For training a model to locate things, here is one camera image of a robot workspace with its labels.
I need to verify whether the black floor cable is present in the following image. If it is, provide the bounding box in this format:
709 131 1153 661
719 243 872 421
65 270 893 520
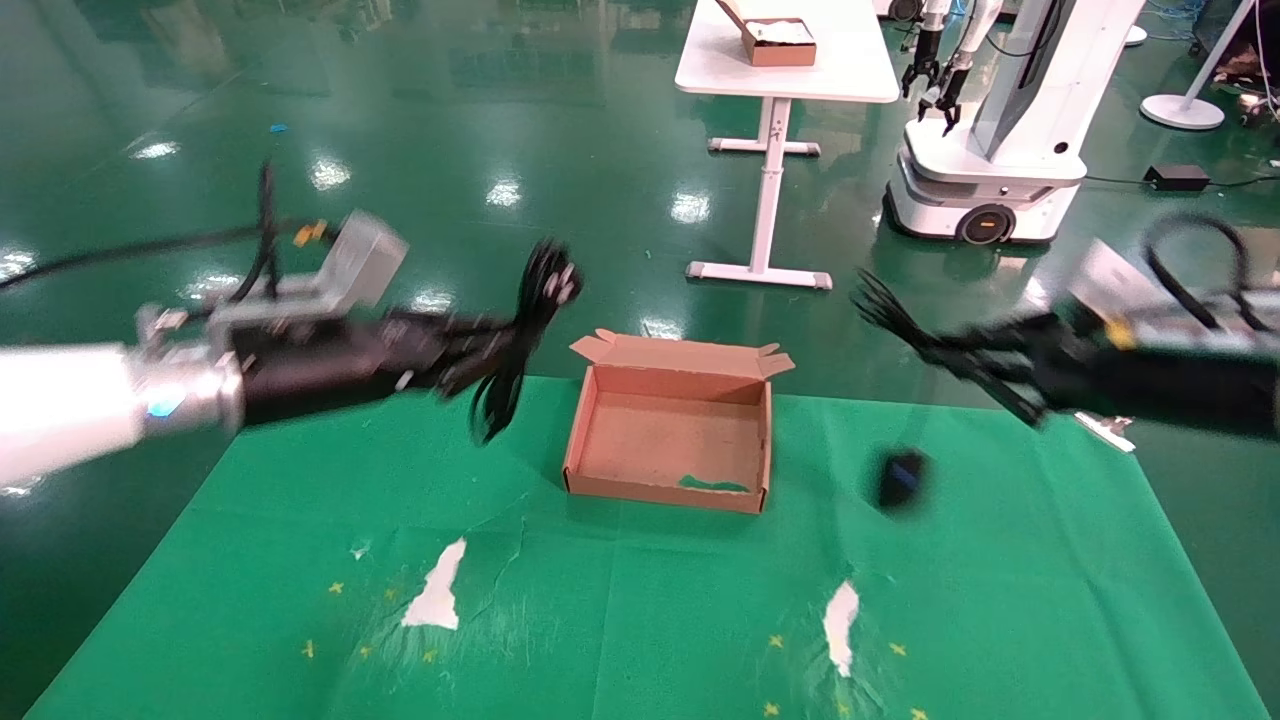
1085 172 1280 192

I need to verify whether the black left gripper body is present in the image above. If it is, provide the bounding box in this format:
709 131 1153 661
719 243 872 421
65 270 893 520
240 310 473 427

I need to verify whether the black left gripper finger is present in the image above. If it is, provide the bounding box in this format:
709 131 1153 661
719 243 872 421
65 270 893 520
438 343 523 401
440 313 531 353

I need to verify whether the white floor stand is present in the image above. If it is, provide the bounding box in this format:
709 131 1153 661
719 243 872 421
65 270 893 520
1140 0 1259 131

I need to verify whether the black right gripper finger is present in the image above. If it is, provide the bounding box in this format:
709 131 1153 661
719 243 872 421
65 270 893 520
958 363 1053 431
933 312 1063 358

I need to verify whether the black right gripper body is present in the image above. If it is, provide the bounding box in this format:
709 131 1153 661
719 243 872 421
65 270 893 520
1038 305 1280 441

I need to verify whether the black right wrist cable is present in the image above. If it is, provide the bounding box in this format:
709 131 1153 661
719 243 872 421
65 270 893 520
1143 212 1263 326

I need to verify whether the small brown cardboard box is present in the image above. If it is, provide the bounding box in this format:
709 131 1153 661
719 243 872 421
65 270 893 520
714 0 818 68

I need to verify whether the black power cable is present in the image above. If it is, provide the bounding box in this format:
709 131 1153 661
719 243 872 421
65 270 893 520
470 238 584 446

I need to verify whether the black power adapter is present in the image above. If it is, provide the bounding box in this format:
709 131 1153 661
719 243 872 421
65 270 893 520
1144 165 1211 193

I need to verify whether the open brown cardboard box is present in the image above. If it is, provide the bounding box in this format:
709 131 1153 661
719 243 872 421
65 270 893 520
563 329 796 515

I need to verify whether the white wheeled background robot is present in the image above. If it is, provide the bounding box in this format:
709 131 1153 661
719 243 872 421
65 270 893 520
884 0 1147 246

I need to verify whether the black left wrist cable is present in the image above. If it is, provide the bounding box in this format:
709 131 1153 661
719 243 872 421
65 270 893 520
0 160 331 303

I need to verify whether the metal table clamp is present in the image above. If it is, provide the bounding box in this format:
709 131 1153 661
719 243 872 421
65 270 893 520
1075 412 1137 454

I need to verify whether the dark cluttered equipment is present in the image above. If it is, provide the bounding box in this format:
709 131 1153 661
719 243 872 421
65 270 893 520
1212 40 1280 123

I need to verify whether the white standing table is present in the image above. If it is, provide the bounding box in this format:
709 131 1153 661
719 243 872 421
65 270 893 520
675 0 901 291

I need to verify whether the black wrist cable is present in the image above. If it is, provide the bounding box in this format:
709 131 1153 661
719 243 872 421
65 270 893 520
0 160 331 303
1143 212 1263 326

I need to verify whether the background robot black gripper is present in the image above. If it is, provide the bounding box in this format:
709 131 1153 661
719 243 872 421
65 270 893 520
917 55 972 134
901 28 942 99

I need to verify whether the green table cloth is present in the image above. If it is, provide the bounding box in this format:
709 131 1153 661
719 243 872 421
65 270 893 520
25 375 1271 720

